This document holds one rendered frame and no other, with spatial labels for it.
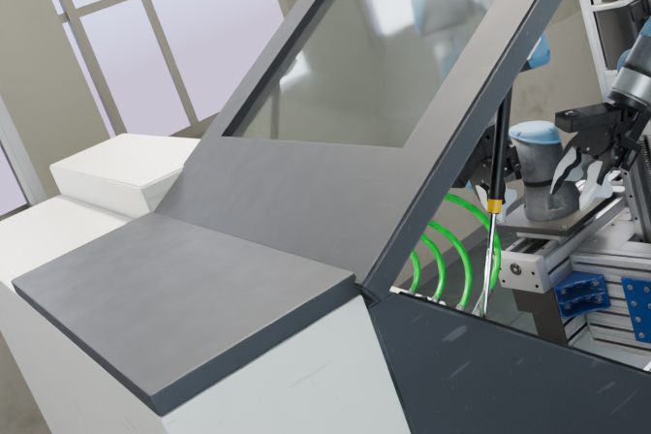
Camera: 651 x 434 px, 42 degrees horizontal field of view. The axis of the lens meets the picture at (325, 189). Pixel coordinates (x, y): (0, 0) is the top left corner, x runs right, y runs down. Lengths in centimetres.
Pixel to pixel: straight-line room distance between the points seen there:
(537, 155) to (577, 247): 26
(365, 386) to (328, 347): 8
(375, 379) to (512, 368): 23
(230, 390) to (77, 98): 226
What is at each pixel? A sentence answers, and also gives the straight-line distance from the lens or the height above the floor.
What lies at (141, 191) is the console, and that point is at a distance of 163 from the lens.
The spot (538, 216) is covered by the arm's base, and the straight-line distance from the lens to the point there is 218.
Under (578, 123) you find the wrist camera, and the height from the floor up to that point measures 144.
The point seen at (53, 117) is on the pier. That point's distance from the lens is 309.
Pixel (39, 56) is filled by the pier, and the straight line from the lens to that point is 309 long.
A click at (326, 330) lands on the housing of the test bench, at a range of 100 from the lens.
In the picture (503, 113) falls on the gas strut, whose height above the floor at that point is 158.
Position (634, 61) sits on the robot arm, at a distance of 155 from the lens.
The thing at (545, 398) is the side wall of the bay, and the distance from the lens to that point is 127.
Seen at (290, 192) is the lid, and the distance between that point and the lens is 126.
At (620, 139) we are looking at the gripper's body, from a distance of 154.
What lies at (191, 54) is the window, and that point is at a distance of 363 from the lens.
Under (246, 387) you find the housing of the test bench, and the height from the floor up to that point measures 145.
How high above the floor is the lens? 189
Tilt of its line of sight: 17 degrees down
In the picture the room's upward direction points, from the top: 19 degrees counter-clockwise
